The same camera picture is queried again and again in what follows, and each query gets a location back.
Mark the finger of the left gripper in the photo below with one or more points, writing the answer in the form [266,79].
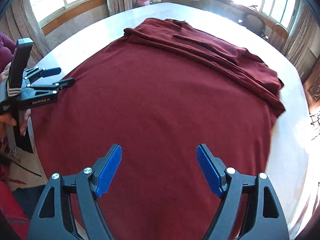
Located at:
[59,85]
[35,73]

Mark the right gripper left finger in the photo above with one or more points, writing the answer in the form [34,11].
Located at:
[53,216]

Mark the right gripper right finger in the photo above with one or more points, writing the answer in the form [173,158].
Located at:
[263,216]

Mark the dark red fleece garment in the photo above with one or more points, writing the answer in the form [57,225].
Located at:
[160,91]

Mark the operator left hand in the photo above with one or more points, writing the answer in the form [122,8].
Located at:
[7,119]

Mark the pink plastic bag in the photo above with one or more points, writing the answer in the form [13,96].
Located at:
[141,3]

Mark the carved wooden door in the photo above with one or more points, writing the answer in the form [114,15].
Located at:
[312,89]

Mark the wooden chair by window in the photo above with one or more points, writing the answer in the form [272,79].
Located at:
[278,36]

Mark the beige curtain right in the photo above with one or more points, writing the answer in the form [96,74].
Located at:
[300,37]

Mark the armchair with red cushion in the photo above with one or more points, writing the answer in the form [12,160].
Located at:
[255,24]

